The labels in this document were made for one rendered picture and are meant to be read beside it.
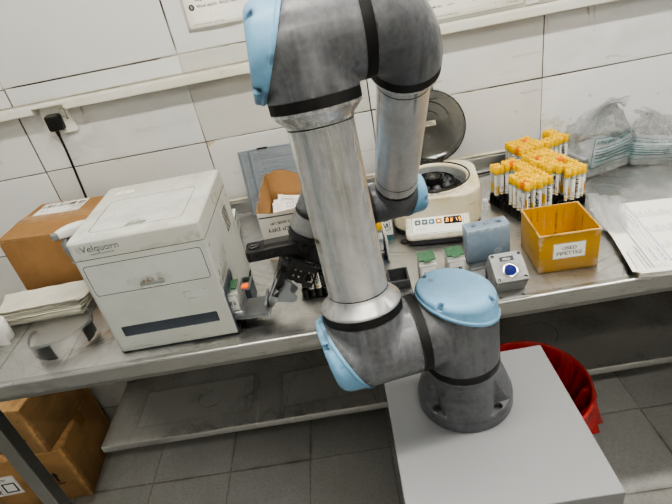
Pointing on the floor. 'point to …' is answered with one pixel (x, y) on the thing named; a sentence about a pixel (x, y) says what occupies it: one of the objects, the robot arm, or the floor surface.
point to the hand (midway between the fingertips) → (269, 300)
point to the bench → (628, 294)
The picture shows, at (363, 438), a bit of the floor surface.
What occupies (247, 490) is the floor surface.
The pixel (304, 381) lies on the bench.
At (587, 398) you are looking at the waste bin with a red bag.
